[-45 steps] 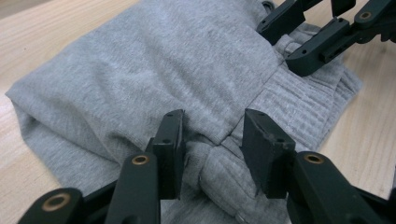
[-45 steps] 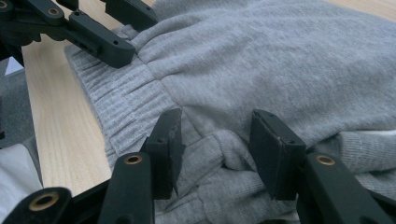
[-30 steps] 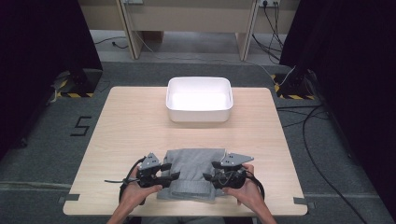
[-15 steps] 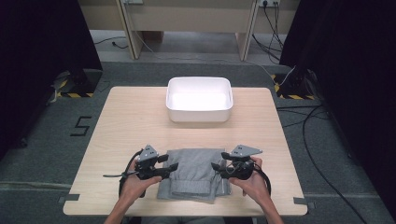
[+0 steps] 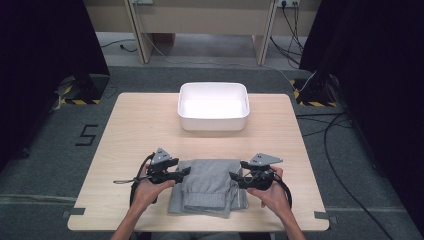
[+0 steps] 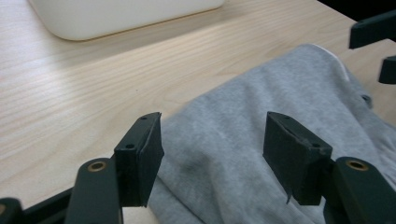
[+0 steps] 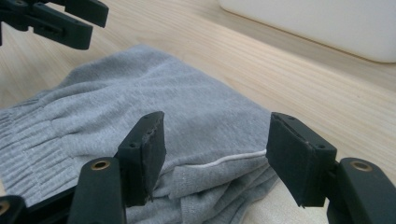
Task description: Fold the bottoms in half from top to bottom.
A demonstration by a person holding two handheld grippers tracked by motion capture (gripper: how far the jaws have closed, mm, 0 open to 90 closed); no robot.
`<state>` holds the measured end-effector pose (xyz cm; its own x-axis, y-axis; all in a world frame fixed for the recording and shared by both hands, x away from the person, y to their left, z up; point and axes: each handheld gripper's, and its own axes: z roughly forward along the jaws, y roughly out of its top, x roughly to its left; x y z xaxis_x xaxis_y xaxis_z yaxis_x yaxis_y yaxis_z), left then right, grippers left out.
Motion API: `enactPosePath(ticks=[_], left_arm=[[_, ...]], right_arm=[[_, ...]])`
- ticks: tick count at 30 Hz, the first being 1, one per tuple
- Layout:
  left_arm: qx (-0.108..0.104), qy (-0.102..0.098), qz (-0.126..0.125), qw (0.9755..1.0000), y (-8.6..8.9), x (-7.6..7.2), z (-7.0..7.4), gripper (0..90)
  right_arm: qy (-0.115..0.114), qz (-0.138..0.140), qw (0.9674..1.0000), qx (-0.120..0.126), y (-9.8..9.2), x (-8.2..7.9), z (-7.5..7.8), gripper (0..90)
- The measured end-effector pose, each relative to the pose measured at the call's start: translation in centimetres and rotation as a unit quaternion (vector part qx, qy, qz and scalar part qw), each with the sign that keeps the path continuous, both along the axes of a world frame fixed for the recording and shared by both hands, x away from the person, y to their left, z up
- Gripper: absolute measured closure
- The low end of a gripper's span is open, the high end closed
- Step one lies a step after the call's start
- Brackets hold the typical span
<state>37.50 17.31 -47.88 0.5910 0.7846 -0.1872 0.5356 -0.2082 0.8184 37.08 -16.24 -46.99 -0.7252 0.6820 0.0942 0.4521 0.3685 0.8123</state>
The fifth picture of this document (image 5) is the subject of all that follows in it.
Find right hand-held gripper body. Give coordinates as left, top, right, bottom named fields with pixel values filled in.
left=244, top=152, right=284, bottom=192

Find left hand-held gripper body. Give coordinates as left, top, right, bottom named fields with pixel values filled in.
left=145, top=147, right=179, bottom=186

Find grey pants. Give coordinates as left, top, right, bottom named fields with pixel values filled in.
left=167, top=158, right=249, bottom=218

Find white plastic bin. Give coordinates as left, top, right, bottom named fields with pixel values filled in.
left=177, top=82, right=251, bottom=132

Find person's left hand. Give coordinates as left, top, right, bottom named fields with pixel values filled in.
left=130, top=164, right=177, bottom=215

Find person's right hand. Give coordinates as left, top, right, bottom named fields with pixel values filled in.
left=246, top=165, right=292, bottom=218

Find person's lap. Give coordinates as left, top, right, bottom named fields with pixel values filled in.
left=149, top=231, right=241, bottom=240

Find grey tape piece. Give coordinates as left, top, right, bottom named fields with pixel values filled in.
left=61, top=207, right=87, bottom=219
left=314, top=210, right=338, bottom=224

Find black stand base striped tape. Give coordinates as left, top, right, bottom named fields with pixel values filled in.
left=54, top=73, right=111, bottom=106
left=289, top=78, right=339, bottom=108

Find beige desk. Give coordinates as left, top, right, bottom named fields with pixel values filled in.
left=83, top=0, right=323, bottom=66

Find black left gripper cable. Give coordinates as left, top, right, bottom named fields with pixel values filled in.
left=129, top=153, right=158, bottom=208

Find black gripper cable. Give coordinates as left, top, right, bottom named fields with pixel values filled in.
left=129, top=153, right=158, bottom=208
left=273, top=172, right=294, bottom=210

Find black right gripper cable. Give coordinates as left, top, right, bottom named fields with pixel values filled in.
left=273, top=172, right=294, bottom=210

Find thin grey gripper cord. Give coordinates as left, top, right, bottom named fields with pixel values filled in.
left=113, top=177, right=150, bottom=185

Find long black floor cable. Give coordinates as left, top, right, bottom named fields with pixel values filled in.
left=295, top=111, right=396, bottom=240

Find short black floor cable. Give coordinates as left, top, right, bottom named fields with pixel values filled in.
left=100, top=39, right=138, bottom=54

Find black socket cable bundle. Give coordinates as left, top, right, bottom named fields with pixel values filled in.
left=269, top=1, right=306, bottom=69

